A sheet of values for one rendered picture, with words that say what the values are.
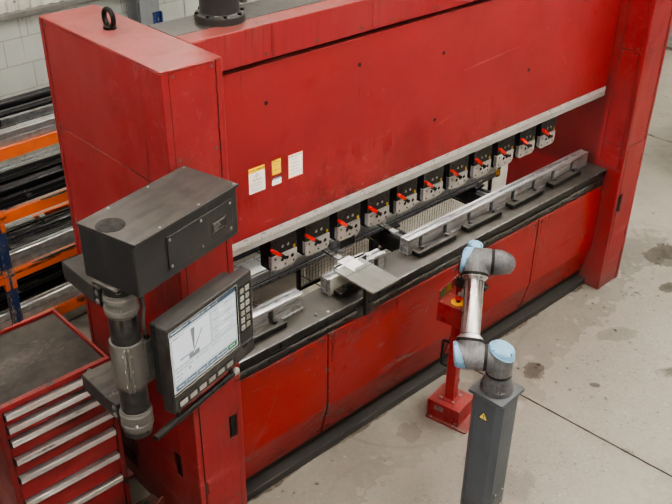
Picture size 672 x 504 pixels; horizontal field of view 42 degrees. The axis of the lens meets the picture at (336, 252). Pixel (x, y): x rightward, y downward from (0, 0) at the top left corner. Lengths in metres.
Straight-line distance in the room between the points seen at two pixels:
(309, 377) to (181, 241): 1.63
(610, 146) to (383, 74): 2.18
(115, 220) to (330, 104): 1.34
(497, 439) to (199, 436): 1.31
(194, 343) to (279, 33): 1.25
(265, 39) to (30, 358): 1.65
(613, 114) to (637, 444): 2.01
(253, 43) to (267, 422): 1.80
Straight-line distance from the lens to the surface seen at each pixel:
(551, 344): 5.61
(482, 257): 3.88
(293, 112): 3.66
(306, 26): 3.57
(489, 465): 4.15
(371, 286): 4.14
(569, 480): 4.74
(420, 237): 4.68
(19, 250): 5.09
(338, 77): 3.79
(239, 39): 3.37
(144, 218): 2.80
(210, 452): 3.90
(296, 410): 4.34
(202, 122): 3.11
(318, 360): 4.26
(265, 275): 4.31
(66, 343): 3.95
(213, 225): 2.93
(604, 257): 6.08
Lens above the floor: 3.28
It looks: 31 degrees down
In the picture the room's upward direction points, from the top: 1 degrees clockwise
